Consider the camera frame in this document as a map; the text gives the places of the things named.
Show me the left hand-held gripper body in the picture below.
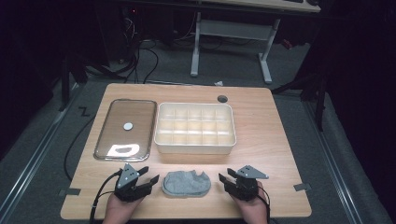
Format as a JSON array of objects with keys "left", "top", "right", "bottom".
[{"left": 114, "top": 162, "right": 148, "bottom": 203}]

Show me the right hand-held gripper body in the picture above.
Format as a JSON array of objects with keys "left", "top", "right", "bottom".
[{"left": 230, "top": 164, "right": 270, "bottom": 202}]

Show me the grey sock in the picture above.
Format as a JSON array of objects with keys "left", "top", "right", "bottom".
[{"left": 161, "top": 169, "right": 212, "bottom": 198}]

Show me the white divided storage box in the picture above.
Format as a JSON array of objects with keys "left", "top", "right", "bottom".
[{"left": 153, "top": 102, "right": 237, "bottom": 156}]

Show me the person's right hand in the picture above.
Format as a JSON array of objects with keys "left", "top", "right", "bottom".
[{"left": 232, "top": 190, "right": 269, "bottom": 224}]

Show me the person's left hand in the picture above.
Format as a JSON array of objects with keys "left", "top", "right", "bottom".
[{"left": 102, "top": 195, "right": 143, "bottom": 224}]

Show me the clear plastic box lid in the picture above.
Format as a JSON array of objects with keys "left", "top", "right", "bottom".
[{"left": 93, "top": 98, "right": 158, "bottom": 162}]

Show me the black stand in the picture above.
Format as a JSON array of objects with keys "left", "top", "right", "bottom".
[
  {"left": 271, "top": 70, "right": 329, "bottom": 133},
  {"left": 58, "top": 55, "right": 89, "bottom": 112}
]

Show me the white-legged desk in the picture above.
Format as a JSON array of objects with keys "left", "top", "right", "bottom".
[{"left": 190, "top": 0, "right": 321, "bottom": 84}]

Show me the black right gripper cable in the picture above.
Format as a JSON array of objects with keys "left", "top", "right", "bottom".
[{"left": 257, "top": 183, "right": 273, "bottom": 224}]

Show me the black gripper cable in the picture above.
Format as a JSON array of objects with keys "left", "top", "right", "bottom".
[
  {"left": 257, "top": 183, "right": 273, "bottom": 224},
  {"left": 89, "top": 169, "right": 123, "bottom": 224}
]

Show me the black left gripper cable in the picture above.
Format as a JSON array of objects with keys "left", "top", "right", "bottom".
[{"left": 89, "top": 169, "right": 123, "bottom": 224}]

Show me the black floor cable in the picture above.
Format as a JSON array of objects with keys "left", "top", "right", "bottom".
[{"left": 64, "top": 114, "right": 96, "bottom": 182}]

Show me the metal floor rail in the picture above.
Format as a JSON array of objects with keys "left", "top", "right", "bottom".
[
  {"left": 0, "top": 83, "right": 86, "bottom": 220},
  {"left": 303, "top": 102, "right": 364, "bottom": 224}
]

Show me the bundle of black cables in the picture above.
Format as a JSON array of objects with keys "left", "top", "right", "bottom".
[{"left": 87, "top": 12, "right": 161, "bottom": 85}]

